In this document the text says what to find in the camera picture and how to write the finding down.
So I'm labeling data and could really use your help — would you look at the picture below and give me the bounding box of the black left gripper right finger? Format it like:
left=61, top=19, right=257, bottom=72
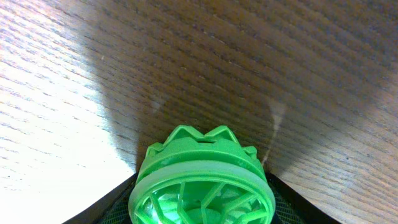
left=266, top=172, right=340, bottom=224

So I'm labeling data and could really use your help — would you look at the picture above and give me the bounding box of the green ribbed wheel toy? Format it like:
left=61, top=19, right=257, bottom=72
left=128, top=125, right=275, bottom=224

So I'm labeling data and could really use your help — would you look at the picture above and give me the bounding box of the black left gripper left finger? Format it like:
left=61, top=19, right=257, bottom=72
left=63, top=173, right=137, bottom=224

